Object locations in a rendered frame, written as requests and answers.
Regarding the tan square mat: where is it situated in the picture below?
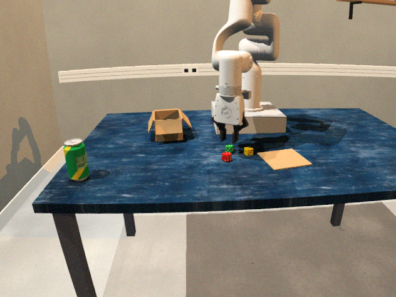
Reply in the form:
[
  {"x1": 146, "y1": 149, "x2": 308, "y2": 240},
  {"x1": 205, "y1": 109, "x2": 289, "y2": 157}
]
[{"x1": 257, "y1": 149, "x2": 312, "y2": 170}]

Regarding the green drink can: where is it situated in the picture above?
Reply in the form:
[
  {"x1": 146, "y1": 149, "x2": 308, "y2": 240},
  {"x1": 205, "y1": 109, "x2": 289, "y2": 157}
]
[{"x1": 63, "y1": 138, "x2": 90, "y2": 181}]

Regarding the yellow die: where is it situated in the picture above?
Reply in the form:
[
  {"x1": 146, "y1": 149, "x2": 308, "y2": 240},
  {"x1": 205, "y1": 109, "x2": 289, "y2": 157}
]
[{"x1": 244, "y1": 147, "x2": 253, "y2": 156}]

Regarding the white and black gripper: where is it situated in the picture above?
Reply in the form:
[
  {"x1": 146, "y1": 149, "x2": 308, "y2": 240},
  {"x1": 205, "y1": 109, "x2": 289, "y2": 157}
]
[{"x1": 211, "y1": 93, "x2": 249, "y2": 144}]

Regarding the green die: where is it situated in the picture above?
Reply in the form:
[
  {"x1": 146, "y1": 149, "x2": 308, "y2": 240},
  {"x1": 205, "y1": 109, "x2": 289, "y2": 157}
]
[{"x1": 225, "y1": 144, "x2": 234, "y2": 153}]

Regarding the red die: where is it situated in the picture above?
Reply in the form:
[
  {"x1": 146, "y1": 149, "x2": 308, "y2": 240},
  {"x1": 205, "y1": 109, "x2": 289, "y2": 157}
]
[{"x1": 222, "y1": 152, "x2": 232, "y2": 162}]

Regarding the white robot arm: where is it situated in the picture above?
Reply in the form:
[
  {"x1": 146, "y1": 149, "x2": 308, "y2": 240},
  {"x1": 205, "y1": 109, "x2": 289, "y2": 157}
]
[{"x1": 212, "y1": 0, "x2": 279, "y2": 112}]

